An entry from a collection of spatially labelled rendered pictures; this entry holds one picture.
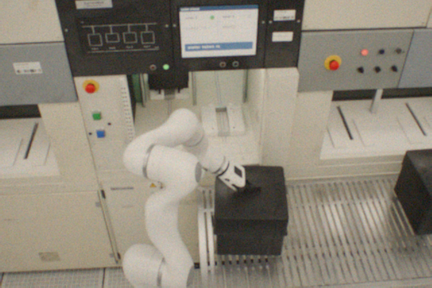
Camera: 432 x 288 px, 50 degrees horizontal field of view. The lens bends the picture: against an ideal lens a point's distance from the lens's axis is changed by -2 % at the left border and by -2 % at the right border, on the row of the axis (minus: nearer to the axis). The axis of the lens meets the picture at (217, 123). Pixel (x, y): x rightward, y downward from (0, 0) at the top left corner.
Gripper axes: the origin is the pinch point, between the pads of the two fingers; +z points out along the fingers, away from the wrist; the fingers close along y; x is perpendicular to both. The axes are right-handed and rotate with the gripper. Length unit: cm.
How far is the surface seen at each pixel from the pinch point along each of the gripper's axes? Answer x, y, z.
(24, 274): 163, 20, -16
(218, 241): 21.0, -13.7, 4.3
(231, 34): -31, 28, -43
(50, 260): 136, 19, -14
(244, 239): 12.7, -13.7, 10.9
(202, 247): 32.7, -10.3, 6.6
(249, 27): -38, 29, -40
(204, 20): -29, 27, -54
